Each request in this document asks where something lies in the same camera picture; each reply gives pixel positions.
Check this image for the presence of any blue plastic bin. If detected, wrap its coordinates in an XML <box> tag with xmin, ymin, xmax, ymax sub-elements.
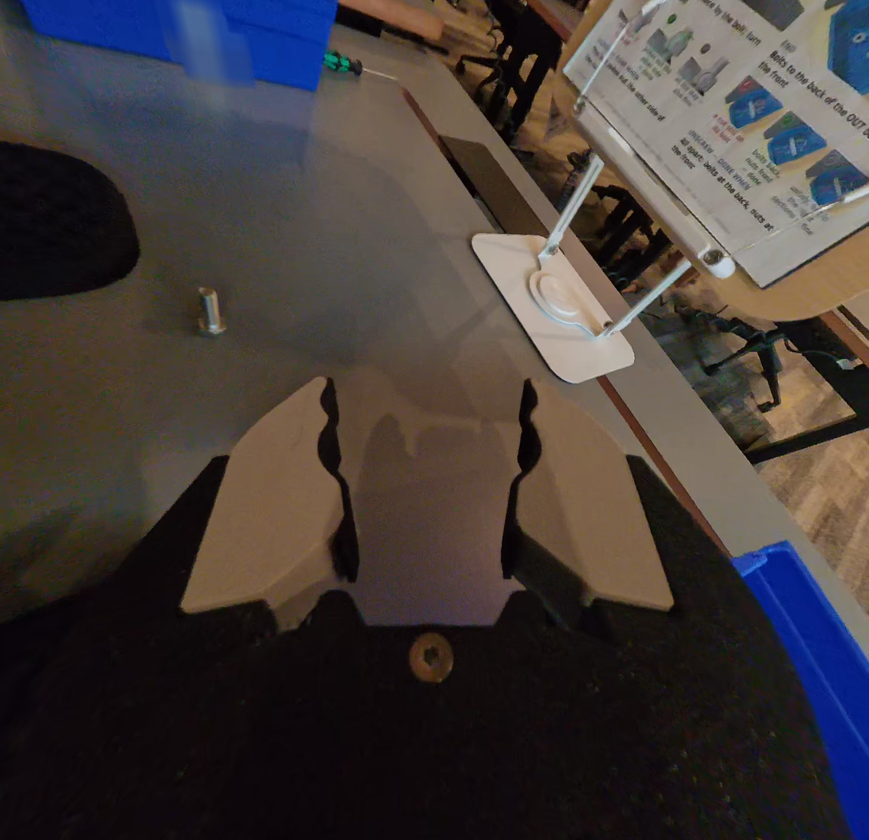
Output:
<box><xmin>0</xmin><ymin>0</ymin><xmax>342</xmax><ymax>94</ymax></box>
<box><xmin>732</xmin><ymin>540</ymin><xmax>869</xmax><ymax>840</ymax></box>

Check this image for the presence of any green black handled screwdriver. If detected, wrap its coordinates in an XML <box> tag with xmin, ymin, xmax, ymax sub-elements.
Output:
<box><xmin>322</xmin><ymin>48</ymin><xmax>403</xmax><ymax>83</ymax></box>

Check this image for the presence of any black desk frame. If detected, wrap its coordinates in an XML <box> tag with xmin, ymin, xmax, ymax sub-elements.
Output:
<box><xmin>706</xmin><ymin>303</ymin><xmax>869</xmax><ymax>464</ymax></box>

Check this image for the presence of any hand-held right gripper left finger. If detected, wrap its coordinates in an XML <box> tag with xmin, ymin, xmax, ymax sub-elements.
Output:
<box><xmin>178</xmin><ymin>375</ymin><xmax>361</xmax><ymax>632</ymax></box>

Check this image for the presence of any silver hex bolt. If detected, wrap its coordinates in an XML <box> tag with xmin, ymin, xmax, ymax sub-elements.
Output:
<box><xmin>196</xmin><ymin>286</ymin><xmax>228</xmax><ymax>340</ymax></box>

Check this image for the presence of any printed instruction sheet board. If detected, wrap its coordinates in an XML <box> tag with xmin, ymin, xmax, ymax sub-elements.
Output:
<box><xmin>562</xmin><ymin>0</ymin><xmax>869</xmax><ymax>289</ymax></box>

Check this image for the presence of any black office chair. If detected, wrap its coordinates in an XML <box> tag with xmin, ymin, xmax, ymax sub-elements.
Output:
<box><xmin>454</xmin><ymin>0</ymin><xmax>568</xmax><ymax>138</ymax></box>

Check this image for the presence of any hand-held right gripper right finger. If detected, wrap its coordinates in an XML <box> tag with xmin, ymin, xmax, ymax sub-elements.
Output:
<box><xmin>501</xmin><ymin>377</ymin><xmax>676</xmax><ymax>629</ymax></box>

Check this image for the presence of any wooden desk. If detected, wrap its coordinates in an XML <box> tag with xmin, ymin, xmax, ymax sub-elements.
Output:
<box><xmin>736</xmin><ymin>239</ymin><xmax>869</xmax><ymax>372</ymax></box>
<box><xmin>506</xmin><ymin>0</ymin><xmax>605</xmax><ymax>43</ymax></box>

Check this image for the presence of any white document stand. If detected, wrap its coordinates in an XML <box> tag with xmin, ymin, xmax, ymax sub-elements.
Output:
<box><xmin>470</xmin><ymin>0</ymin><xmax>737</xmax><ymax>384</ymax></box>

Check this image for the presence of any brown desk cable flap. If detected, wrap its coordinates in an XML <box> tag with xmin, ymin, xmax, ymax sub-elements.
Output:
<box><xmin>438</xmin><ymin>135</ymin><xmax>544</xmax><ymax>238</ymax></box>

